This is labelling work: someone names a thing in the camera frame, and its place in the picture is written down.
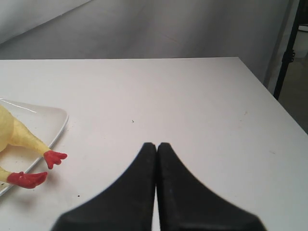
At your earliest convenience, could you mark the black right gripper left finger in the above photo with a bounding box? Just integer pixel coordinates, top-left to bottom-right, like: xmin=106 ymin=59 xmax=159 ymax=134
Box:
xmin=52 ymin=142 xmax=155 ymax=231

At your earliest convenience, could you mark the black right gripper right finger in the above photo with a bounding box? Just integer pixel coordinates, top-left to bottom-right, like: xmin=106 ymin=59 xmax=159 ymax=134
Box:
xmin=156 ymin=143 xmax=266 ymax=231

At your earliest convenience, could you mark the yellow rubber chicken toy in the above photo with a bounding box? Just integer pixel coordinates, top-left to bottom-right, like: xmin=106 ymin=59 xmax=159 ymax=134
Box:
xmin=0 ymin=104 xmax=68 ymax=190

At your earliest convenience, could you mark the white square plate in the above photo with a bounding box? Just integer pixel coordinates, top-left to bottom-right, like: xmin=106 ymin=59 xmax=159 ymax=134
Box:
xmin=0 ymin=97 xmax=70 ymax=197

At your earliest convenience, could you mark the black tripod stand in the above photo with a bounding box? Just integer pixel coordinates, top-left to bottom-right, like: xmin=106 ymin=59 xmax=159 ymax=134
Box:
xmin=273 ymin=0 xmax=308 ymax=100

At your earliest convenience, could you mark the grey backdrop cloth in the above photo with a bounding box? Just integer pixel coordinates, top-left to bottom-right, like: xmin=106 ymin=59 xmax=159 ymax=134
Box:
xmin=0 ymin=0 xmax=299 ymax=61

